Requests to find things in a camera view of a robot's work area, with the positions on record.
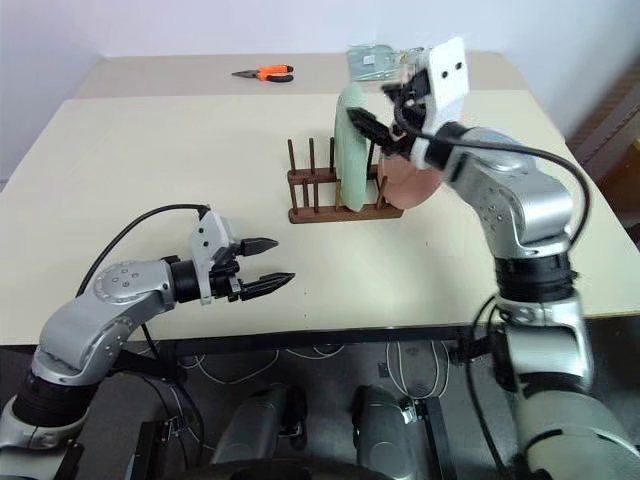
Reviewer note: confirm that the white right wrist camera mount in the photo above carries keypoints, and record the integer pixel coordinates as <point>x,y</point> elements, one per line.
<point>448,75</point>

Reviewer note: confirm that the green plate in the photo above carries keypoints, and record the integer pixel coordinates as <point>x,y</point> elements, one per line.
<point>350,160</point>

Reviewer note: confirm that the dark grey rounded robot leg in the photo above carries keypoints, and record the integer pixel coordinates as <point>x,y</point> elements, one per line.
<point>255,430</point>
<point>385,430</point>

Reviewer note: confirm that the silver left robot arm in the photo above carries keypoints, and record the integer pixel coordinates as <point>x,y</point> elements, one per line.
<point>120,292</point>

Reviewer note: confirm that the clear bag with metal part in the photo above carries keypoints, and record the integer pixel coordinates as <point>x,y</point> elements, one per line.
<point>372,61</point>

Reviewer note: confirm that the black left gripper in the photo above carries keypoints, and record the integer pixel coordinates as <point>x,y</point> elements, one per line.
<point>224,286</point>

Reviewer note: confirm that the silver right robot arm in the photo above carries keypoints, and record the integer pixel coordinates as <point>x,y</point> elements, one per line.
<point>530,200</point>

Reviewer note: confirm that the dark brown wooden furniture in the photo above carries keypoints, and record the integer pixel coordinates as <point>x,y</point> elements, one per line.
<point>612,125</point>

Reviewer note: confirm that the brown wooden dish rack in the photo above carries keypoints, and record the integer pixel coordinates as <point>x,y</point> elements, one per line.
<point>315,210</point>

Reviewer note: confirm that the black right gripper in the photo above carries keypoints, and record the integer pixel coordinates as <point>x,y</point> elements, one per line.
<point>414,107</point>

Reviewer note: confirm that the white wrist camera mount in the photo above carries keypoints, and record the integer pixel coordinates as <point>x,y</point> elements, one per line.
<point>448,75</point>
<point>206,239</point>

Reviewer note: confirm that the black metal frame strut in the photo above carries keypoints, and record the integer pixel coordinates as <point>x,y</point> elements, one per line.
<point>147,450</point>
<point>440,440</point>

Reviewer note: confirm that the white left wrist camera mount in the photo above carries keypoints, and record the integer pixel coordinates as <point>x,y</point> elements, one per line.
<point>206,239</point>

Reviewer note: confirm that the pink plate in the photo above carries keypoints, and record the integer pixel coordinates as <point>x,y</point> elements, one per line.
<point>410,187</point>

